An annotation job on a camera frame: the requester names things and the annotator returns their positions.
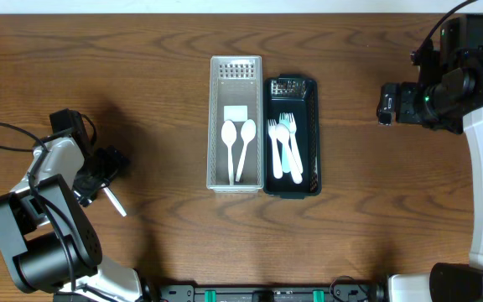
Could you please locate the pale blue plastic fork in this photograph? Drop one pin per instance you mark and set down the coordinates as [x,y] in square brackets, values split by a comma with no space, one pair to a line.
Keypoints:
[285,163]

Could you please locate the black plastic mesh basket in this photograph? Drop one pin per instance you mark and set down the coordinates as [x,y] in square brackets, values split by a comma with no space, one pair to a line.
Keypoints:
[296,94]

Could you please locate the white label in basket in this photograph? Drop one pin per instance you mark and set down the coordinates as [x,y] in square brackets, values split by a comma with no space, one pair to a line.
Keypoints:
[235,113]

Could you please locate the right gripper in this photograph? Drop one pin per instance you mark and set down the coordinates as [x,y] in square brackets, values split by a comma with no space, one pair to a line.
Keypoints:
[412,93]

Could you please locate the white plastic fork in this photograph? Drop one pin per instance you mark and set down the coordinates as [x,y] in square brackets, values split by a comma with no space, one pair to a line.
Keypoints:
[277,167]
[295,147]

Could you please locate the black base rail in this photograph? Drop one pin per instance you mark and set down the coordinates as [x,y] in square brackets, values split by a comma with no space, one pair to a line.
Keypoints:
[342,290]

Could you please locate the clear plastic mesh basket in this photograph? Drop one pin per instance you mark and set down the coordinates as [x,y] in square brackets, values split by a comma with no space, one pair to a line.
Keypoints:
[235,80]

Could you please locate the white plastic spoon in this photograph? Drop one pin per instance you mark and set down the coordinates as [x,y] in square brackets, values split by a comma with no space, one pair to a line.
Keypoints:
[248,133]
[114,200]
[283,136]

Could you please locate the white plastic spoon angled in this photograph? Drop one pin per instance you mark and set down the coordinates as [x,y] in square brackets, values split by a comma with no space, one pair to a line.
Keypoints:
[228,136]

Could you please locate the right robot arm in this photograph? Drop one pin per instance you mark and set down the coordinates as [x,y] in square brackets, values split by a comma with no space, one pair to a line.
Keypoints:
[448,95]

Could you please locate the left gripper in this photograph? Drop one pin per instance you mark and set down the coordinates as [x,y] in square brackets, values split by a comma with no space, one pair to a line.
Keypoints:
[100,173]

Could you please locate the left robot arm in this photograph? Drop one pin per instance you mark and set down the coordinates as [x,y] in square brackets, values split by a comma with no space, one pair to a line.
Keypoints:
[47,242]

